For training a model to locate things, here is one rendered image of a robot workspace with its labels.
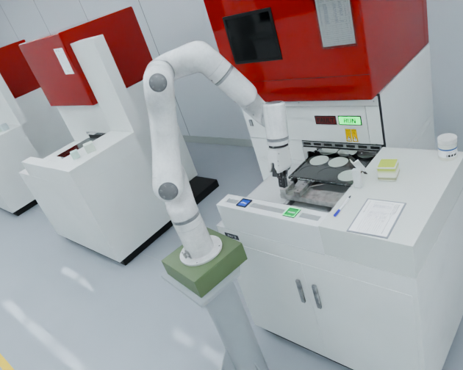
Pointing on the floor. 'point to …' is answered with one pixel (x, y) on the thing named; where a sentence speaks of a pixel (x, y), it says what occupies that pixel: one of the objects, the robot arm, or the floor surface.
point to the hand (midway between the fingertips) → (282, 182)
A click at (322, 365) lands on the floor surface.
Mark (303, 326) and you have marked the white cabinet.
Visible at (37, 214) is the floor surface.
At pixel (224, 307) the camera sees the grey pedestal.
